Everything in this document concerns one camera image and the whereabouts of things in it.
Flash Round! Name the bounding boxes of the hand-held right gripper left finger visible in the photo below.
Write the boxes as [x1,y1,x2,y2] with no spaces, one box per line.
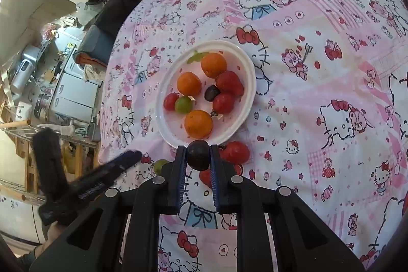
[30,145,187,272]

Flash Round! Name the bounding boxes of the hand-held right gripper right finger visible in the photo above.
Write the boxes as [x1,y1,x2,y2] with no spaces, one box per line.
[210,145,365,272]

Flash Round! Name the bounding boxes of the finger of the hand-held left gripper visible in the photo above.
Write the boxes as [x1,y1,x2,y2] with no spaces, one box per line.
[105,150,143,178]

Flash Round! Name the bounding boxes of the dark plum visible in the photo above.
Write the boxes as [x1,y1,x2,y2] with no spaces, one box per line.
[186,140,211,171]

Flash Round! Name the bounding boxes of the large orange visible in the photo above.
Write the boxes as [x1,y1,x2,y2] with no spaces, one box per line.
[184,110,214,139]

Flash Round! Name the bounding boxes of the white strawberry-print plate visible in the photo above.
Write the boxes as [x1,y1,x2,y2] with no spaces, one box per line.
[155,40,256,148]

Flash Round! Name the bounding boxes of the small red tomato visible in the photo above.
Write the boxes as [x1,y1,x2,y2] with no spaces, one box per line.
[163,92,180,112]

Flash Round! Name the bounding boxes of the green grape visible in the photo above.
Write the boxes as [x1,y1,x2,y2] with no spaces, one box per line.
[174,95,194,114]
[154,159,170,176]

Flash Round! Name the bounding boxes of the small tangerine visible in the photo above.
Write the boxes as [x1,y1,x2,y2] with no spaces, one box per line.
[176,71,202,97]
[200,52,228,79]

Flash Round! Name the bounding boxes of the red strawberry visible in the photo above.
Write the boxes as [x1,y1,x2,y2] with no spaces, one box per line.
[215,70,245,97]
[199,164,243,189]

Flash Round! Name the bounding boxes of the person's left hand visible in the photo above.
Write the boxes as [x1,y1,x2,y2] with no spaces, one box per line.
[46,221,69,244]

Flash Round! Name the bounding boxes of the large red tomato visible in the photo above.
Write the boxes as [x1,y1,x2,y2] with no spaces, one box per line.
[219,141,250,164]

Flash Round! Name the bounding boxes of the red cherry tomato with stem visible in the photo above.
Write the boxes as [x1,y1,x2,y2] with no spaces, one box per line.
[210,92,236,117]

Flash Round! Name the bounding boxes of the white cabinet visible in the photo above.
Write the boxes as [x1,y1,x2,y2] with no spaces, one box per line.
[48,27,103,126]

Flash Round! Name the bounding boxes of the pink cartoon cat blanket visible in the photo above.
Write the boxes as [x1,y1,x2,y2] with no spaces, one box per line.
[97,0,408,272]

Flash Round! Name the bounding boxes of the silver rice cooker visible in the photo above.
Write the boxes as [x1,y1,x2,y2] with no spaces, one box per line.
[10,58,36,95]

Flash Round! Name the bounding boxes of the blue-grey chair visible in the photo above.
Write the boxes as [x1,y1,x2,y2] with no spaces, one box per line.
[74,25,117,69]

